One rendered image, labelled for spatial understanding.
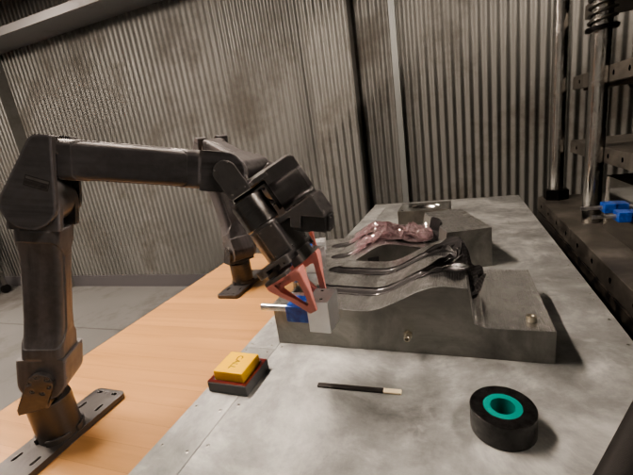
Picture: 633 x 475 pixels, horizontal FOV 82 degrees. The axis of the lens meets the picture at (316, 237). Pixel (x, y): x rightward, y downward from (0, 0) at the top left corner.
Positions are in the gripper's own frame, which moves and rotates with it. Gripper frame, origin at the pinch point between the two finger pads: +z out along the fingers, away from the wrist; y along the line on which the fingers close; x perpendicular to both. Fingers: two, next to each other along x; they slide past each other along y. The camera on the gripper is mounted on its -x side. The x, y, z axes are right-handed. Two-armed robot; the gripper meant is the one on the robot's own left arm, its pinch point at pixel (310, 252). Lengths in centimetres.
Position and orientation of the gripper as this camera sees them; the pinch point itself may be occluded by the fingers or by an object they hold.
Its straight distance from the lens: 90.2
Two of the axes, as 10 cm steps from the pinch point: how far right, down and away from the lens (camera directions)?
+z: 6.2, 7.9, 0.5
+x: -7.1, 5.3, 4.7
